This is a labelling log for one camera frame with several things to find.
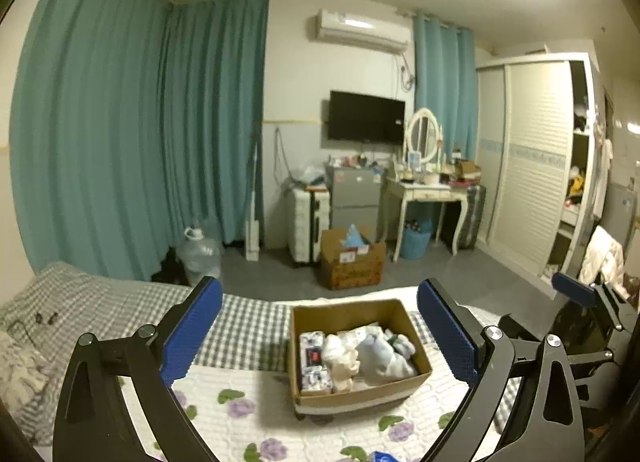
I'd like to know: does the blue plastic basket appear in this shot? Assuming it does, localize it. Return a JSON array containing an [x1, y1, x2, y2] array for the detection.
[[400, 222, 434, 261]]

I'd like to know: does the white hanging garment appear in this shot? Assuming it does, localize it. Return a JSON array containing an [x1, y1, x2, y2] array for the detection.
[[592, 114, 615, 221]]

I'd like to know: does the clear water jug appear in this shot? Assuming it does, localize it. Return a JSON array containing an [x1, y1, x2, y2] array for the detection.
[[176, 227, 223, 287]]

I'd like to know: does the floral quilted bed mat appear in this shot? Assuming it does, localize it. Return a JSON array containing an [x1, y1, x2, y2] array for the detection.
[[117, 361, 501, 462]]

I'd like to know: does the clear plastic bag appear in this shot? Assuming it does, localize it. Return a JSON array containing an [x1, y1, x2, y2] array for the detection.
[[295, 165, 327, 188]]

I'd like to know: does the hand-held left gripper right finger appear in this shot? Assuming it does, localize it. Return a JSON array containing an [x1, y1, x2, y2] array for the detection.
[[416, 278, 586, 462]]

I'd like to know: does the grey checked bed sheet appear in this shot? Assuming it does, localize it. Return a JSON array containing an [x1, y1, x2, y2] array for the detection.
[[0, 262, 517, 449]]

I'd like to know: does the white louvred wardrobe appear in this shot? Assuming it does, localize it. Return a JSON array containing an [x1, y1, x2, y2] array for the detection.
[[475, 52, 599, 289]]

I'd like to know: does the blue plastic bag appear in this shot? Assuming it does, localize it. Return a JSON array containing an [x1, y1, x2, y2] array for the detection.
[[340, 223, 369, 249]]

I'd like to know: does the white printed packet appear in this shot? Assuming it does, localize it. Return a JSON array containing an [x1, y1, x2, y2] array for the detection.
[[336, 324, 387, 343]]

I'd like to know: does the tissue packet with red label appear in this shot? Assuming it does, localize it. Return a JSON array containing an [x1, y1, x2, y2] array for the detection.
[[299, 332, 329, 368]]

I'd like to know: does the black wall television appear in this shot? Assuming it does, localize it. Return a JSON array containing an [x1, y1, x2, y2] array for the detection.
[[327, 90, 407, 147]]

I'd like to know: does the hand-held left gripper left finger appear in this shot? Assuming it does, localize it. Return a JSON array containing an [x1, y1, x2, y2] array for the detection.
[[52, 276, 224, 462]]

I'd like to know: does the black cord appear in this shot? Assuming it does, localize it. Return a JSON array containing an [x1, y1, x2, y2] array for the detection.
[[7, 311, 62, 331]]

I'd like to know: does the white soft cloth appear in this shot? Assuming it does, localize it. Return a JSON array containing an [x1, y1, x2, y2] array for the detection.
[[322, 334, 358, 368]]

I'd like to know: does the brown box on dressing table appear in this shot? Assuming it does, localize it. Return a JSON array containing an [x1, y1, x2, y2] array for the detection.
[[452, 159, 482, 181]]

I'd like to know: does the white wall air conditioner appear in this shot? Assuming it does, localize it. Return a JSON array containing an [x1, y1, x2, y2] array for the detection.
[[314, 10, 411, 55]]

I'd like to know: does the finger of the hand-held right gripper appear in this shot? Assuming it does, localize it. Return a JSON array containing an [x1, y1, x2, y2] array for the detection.
[[499, 313, 618, 379], [551, 271, 640, 331]]

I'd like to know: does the white dressing table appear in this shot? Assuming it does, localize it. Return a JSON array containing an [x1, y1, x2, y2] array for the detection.
[[382, 174, 477, 263]]

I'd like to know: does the grey patterned pillow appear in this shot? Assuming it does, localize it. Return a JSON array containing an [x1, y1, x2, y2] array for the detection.
[[0, 332, 51, 414]]

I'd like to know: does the beige soft sock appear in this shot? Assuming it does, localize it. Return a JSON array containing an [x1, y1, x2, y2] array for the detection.
[[331, 359, 362, 393]]

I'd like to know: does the brown floor cardboard box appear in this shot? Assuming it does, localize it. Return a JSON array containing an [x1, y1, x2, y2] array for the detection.
[[320, 228, 387, 291]]

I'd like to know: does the grey small fridge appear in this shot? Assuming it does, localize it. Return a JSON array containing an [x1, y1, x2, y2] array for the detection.
[[325, 164, 384, 243]]

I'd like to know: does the wide teal curtain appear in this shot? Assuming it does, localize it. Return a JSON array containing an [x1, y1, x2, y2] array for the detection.
[[10, 0, 174, 283]]

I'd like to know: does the white sock with dark stripes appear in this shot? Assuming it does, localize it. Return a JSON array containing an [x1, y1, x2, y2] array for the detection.
[[385, 331, 417, 358]]

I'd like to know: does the black wall cable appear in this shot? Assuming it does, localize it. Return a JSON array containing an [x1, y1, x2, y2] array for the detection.
[[274, 127, 297, 189]]

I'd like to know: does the dark hard suitcase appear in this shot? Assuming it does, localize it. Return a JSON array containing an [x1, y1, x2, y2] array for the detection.
[[457, 184, 487, 251]]

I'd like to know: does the teal corner curtain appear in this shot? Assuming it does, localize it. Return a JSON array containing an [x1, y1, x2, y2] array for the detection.
[[162, 0, 270, 249]]

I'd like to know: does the white jacket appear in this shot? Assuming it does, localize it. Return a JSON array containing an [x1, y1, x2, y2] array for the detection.
[[580, 226, 627, 293]]

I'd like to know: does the narrow teal curtain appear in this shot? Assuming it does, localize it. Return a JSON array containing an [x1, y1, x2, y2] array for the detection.
[[412, 12, 476, 159]]

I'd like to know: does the blue patterned tissue packet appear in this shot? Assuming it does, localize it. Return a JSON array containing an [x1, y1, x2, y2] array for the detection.
[[300, 366, 334, 396]]

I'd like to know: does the white ribbed suitcase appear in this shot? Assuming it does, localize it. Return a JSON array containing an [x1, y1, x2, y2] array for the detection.
[[287, 186, 329, 265]]

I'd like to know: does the white oval vanity mirror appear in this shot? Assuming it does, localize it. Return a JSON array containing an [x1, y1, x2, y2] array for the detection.
[[404, 108, 444, 165]]

